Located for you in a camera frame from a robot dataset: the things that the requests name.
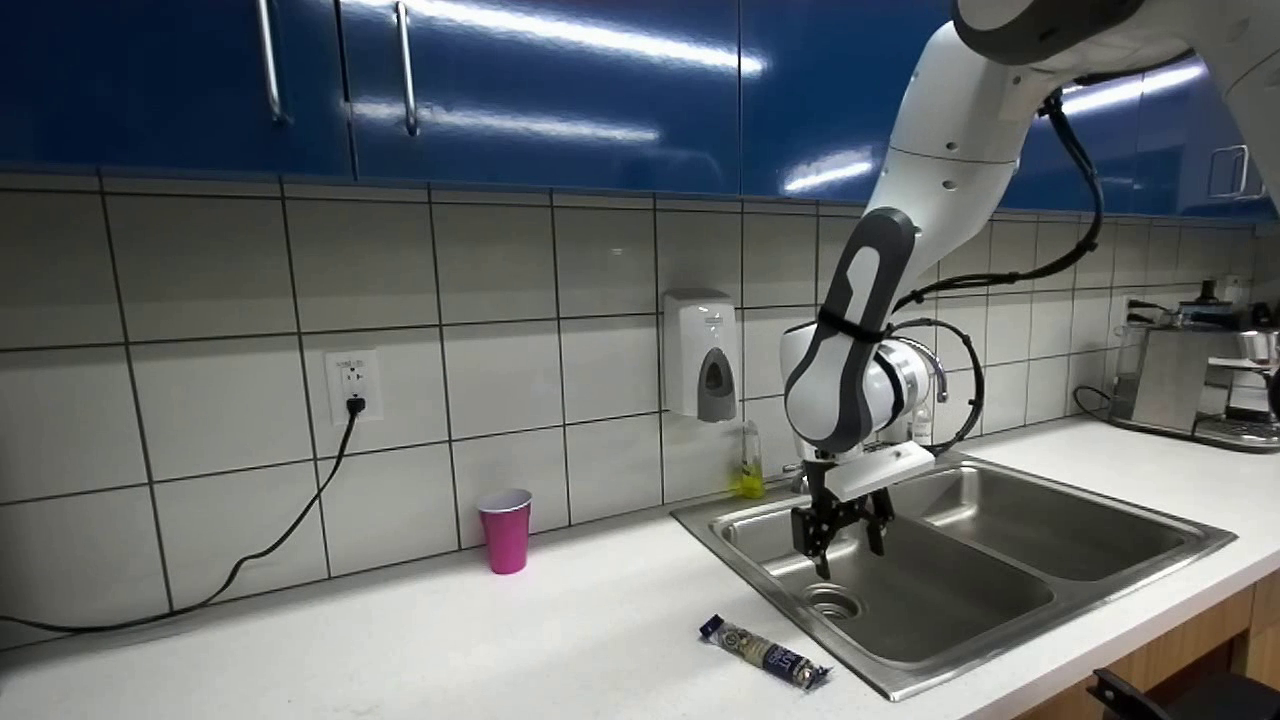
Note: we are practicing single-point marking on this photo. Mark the black chair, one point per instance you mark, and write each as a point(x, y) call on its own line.
point(1203, 703)

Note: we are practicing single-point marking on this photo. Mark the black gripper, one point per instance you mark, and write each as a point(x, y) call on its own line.
point(842, 507)

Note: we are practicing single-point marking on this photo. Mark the silver coffee machine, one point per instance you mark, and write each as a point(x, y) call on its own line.
point(1174, 382)

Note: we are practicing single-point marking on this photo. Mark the stainless steel double sink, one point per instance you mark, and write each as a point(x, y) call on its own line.
point(986, 585)

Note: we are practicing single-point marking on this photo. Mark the wooden base cabinet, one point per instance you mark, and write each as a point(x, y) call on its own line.
point(1203, 640)

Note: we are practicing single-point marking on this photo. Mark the pink plastic cup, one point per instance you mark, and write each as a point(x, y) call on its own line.
point(504, 534)

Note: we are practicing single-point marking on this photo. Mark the clear pump soap bottle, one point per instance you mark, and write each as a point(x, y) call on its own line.
point(749, 480)

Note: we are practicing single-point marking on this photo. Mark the white wall soap dispenser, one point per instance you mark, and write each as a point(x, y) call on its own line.
point(692, 344)

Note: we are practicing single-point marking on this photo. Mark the white wall outlet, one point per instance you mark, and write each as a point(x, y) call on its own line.
point(354, 375)

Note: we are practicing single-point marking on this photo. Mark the round sink drain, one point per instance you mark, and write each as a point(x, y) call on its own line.
point(832, 607)

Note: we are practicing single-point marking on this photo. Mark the black marker pen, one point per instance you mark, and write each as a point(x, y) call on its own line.
point(764, 655)

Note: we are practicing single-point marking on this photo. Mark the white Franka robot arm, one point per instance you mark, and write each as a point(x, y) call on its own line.
point(944, 145)

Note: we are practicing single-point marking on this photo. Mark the glossy blue cabinet door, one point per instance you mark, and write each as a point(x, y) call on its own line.
point(161, 81)
point(560, 81)
point(807, 81)

